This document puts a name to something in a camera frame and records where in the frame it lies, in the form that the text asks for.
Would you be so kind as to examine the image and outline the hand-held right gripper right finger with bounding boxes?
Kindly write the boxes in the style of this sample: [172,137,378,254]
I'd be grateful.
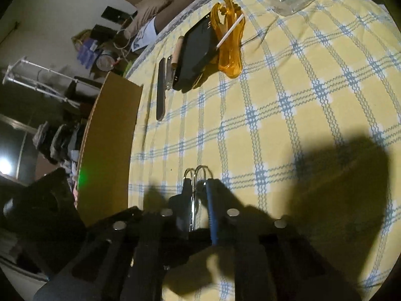
[204,178,367,301]

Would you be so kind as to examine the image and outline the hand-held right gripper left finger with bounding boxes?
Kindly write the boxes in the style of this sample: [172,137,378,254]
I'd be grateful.
[33,179,193,301]

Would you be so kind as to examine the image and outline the metal scissors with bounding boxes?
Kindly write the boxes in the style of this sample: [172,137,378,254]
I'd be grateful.
[182,165,214,232]

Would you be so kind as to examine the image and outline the cardboard box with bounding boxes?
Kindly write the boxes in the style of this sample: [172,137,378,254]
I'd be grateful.
[75,71,144,228]

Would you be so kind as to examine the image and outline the black nail file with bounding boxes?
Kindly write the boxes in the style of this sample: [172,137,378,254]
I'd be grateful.
[156,57,167,122]

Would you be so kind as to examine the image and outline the orange transparent hand-shaped stand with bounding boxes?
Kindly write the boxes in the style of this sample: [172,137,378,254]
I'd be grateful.
[209,0,248,79]

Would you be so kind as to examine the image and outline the dark shoe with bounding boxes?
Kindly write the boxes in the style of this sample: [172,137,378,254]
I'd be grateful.
[52,123,74,161]
[34,123,56,164]

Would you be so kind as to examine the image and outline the yellow plaid blanket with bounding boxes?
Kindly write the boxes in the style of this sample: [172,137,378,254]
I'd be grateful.
[124,0,401,301]

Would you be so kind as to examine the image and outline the white drying rack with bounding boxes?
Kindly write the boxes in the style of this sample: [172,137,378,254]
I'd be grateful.
[2,56,82,109]

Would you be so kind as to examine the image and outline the round metal tin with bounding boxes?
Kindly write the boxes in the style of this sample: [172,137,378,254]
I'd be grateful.
[97,50,115,71]

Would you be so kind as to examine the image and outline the blue packet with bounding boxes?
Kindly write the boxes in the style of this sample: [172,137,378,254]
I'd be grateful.
[77,38,98,67]

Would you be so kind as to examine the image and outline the printed paper sheet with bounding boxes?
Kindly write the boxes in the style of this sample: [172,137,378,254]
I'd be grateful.
[131,17,159,52]

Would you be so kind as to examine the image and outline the white stick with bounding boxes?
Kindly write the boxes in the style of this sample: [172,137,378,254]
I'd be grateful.
[216,14,245,51]

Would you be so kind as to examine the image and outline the black rectangular box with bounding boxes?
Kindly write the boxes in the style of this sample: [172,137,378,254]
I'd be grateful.
[102,6,126,24]

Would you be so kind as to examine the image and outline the wooden handled folding knife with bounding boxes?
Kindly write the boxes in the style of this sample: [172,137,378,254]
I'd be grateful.
[165,36,186,91]

